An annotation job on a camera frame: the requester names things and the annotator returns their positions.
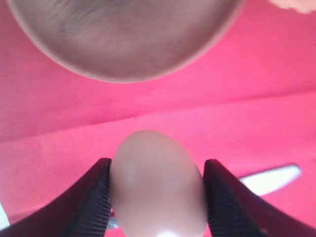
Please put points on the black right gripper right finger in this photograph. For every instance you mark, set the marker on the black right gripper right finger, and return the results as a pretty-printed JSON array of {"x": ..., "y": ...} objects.
[{"x": 234, "y": 211}]

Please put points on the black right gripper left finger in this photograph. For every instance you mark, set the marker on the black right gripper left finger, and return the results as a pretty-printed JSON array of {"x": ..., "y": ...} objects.
[{"x": 83, "y": 210}]

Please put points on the brown egg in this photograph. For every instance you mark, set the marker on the brown egg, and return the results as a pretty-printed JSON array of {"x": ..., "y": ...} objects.
[{"x": 156, "y": 188}]

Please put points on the red table cloth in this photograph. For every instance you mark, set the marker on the red table cloth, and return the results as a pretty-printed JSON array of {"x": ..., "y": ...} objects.
[{"x": 250, "y": 102}]

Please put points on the brown round plate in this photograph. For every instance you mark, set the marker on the brown round plate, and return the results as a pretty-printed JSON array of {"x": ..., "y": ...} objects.
[{"x": 124, "y": 41}]

